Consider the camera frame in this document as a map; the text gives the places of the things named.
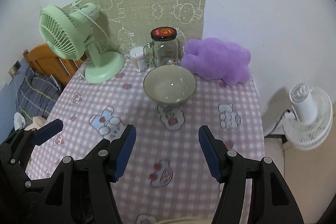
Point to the floral bowl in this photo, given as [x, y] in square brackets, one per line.
[169, 85]

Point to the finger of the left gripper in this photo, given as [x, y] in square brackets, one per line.
[47, 132]

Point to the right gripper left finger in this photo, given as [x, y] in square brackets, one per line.
[79, 191]

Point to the blue plaid pillow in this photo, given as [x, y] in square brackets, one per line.
[37, 94]

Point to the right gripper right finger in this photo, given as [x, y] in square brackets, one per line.
[271, 200]

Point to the pile of clothes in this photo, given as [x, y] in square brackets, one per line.
[20, 122]

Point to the purple plush cushion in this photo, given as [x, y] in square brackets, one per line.
[214, 59]

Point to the pink checkered tablecloth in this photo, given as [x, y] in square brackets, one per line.
[167, 175]

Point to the glass jar black lid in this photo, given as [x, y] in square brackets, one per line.
[163, 48]

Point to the wooden bed headboard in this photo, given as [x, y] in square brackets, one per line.
[47, 63]

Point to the white floor fan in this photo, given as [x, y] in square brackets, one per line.
[309, 122]

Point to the beige cartoon wall mat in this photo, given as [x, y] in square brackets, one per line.
[125, 24]

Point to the cotton swab container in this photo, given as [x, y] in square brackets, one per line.
[138, 59]

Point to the green desk fan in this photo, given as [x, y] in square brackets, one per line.
[70, 35]

